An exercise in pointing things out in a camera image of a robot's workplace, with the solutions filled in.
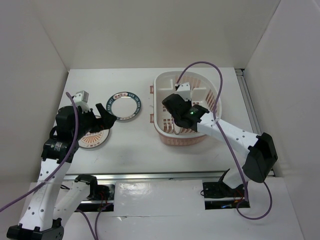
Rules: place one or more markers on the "white plate orange sunburst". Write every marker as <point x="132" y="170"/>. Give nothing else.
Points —
<point x="93" y="140"/>

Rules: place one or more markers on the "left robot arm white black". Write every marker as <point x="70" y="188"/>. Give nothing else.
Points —
<point x="45" y="217"/>

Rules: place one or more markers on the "white plate red characters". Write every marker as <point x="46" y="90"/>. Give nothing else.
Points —
<point x="176" y="129"/>

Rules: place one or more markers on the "white orange plastic dish rack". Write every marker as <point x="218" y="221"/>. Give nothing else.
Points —
<point x="203" y="93"/>

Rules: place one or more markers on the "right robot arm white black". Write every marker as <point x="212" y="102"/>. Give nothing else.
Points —
<point x="254" y="155"/>

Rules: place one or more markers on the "white plate dark teal rim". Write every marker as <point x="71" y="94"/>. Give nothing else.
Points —
<point x="124" y="105"/>

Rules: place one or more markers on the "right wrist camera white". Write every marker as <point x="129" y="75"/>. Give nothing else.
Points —
<point x="183" y="92"/>

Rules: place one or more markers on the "aluminium rail front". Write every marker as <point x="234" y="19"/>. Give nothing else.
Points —
<point x="159" y="176"/>

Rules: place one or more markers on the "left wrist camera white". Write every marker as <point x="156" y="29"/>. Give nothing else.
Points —
<point x="81" y="100"/>

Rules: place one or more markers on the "aluminium rail right side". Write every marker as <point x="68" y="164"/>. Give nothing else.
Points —
<point x="248" y="100"/>

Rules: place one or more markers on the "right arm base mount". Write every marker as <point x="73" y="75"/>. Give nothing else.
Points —
<point x="218" y="196"/>

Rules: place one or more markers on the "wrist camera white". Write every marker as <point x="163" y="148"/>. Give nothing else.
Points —
<point x="81" y="100"/>
<point x="183" y="92"/>

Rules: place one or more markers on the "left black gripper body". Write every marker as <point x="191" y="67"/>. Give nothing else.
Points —
<point x="88" y="122"/>

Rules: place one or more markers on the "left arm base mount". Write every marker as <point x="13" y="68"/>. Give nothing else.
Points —
<point x="101" y="199"/>

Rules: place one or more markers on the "aluminium rail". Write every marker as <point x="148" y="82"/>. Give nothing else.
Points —
<point x="248" y="100"/>
<point x="159" y="176"/>

